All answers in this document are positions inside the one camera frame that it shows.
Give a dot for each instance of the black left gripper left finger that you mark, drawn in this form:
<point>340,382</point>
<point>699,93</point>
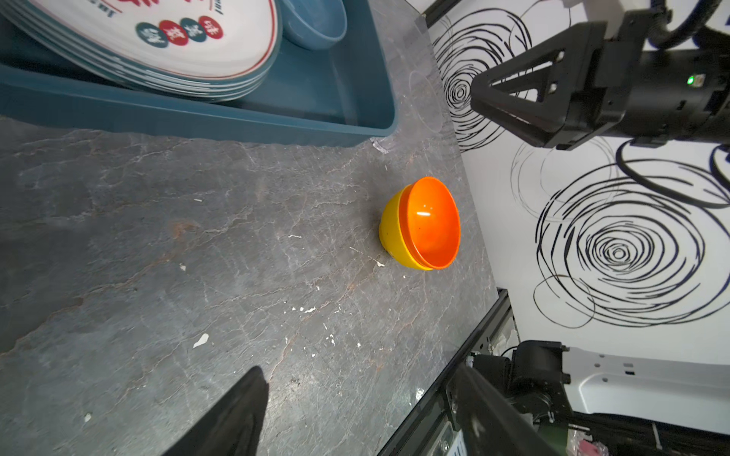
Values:
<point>233,425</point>

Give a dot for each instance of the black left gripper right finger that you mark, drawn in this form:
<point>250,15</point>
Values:
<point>490,425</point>

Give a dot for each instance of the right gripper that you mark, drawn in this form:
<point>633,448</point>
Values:
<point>678,87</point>

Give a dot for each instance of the orange bowl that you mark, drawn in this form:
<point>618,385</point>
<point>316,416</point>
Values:
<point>430,223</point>

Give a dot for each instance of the yellow bowl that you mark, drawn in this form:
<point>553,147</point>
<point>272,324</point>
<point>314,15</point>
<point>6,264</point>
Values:
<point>391,237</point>

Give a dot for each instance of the blue bowl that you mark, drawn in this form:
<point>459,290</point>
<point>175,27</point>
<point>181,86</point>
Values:
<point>316,25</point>

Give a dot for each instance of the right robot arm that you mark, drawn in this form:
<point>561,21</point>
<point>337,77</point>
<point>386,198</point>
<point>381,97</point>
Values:
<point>603,195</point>

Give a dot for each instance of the teal plastic bin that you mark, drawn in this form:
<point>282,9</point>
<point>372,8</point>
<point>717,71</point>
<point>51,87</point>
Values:
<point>338,97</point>

